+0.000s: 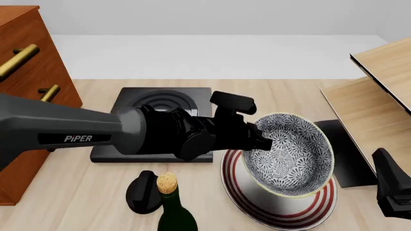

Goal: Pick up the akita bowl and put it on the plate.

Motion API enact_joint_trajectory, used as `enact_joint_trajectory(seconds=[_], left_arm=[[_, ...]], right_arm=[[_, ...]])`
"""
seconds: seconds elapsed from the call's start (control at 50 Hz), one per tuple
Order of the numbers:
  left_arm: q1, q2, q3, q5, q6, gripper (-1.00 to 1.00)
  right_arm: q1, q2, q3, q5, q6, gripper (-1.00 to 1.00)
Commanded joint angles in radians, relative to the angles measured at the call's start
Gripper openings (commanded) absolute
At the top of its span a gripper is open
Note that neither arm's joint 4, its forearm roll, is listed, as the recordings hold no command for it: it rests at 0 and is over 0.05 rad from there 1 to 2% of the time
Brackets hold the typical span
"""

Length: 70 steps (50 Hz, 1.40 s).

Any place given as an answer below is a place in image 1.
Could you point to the pale wooden panel, dark edge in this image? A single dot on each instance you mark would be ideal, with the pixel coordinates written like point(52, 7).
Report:
point(391, 60)

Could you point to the flat black panel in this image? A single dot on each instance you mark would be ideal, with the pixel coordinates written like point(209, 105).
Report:
point(350, 156)

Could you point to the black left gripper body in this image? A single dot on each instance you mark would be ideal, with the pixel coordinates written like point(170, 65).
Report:
point(232, 131)

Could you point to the pale wooden flat board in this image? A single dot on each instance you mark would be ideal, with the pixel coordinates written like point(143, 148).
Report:
point(363, 108)

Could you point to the black white patterned bowl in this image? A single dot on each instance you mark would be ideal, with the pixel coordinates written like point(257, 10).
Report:
point(295, 156)

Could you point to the red-brown wooden cabinet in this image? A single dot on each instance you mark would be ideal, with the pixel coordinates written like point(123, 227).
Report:
point(25, 31)

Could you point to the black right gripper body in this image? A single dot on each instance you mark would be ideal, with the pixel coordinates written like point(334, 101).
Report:
point(396, 205)

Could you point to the dark green corked wine bottle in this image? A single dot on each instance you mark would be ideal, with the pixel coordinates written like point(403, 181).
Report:
point(176, 216)

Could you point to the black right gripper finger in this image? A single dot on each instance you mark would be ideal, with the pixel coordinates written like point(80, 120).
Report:
point(387, 166)

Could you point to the flat black stove plate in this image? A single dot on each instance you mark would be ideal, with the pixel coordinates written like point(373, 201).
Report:
point(192, 96)

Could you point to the grey and black left robot arm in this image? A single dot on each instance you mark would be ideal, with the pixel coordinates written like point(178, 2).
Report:
point(64, 125)

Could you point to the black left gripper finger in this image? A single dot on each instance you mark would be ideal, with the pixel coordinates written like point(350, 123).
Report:
point(262, 140)

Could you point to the white plate with red rings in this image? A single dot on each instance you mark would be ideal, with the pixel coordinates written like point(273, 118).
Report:
point(276, 207)

